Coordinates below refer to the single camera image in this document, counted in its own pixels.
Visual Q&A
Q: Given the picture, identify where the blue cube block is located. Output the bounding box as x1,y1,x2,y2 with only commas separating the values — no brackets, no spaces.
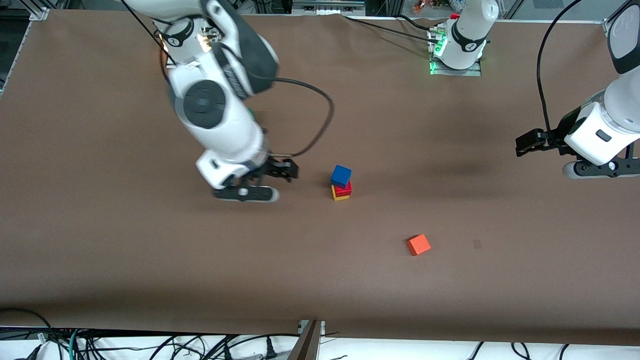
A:
330,165,352,189

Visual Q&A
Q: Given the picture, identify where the brown table cover sheet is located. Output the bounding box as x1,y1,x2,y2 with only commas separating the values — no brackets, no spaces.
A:
0,10,640,346

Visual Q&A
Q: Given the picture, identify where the orange cube block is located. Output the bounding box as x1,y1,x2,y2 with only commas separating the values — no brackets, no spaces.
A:
406,233,432,257

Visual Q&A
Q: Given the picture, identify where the dark support beam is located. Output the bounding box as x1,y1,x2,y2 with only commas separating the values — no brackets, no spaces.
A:
287,320,324,360

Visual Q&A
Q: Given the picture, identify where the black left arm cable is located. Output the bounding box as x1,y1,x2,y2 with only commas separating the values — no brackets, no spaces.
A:
536,0,586,142

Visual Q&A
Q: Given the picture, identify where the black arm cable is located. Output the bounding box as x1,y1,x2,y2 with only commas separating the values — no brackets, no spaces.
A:
247,75,335,158
536,0,586,142

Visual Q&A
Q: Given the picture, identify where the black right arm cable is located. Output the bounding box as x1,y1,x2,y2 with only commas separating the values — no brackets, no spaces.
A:
247,75,335,158

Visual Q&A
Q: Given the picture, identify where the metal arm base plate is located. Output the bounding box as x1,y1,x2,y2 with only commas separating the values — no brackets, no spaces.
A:
428,27,483,77

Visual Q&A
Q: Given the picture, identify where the aluminium frame rail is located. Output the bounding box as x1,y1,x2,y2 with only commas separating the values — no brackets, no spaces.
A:
291,0,367,15

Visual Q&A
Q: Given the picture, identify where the thin black base cable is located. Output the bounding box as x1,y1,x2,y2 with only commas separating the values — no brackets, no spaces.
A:
342,15,441,45

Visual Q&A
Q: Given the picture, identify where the black looped floor cable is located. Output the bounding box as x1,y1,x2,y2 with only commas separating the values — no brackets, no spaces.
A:
0,308,58,348

